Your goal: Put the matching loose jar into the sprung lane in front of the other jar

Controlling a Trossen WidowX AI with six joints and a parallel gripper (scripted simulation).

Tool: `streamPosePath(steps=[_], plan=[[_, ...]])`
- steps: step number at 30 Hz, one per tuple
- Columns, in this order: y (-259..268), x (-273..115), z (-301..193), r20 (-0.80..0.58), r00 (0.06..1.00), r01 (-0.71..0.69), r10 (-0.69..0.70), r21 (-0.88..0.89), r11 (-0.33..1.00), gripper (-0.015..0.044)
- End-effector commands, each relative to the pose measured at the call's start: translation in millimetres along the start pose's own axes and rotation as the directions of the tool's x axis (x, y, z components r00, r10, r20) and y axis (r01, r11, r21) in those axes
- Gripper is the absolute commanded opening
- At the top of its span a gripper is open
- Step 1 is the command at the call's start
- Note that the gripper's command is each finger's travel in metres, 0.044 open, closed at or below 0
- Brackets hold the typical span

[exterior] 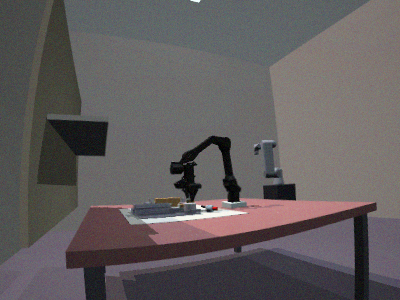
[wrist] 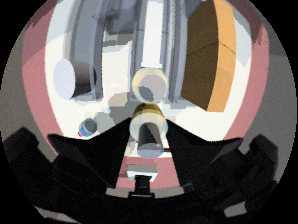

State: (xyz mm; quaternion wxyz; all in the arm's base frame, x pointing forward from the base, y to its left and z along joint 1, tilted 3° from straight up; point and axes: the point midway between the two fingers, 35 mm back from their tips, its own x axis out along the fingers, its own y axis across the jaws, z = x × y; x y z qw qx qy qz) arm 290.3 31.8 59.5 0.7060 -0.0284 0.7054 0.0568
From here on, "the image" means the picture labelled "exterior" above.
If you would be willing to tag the small glass bottle with red cap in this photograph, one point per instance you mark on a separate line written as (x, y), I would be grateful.
(211, 208)

